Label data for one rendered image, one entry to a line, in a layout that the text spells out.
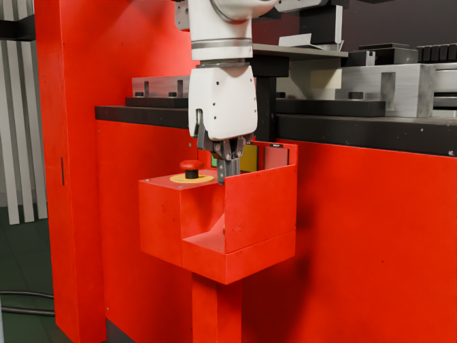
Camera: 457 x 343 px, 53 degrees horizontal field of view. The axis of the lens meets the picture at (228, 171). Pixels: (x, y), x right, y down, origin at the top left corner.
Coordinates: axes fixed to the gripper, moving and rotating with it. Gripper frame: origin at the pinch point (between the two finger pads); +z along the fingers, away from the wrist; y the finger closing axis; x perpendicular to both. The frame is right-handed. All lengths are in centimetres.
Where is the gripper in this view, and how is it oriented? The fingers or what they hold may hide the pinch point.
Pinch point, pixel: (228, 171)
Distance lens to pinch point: 67.4
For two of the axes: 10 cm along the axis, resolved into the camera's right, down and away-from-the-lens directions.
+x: 7.2, 1.2, -6.8
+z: 0.5, 9.7, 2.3
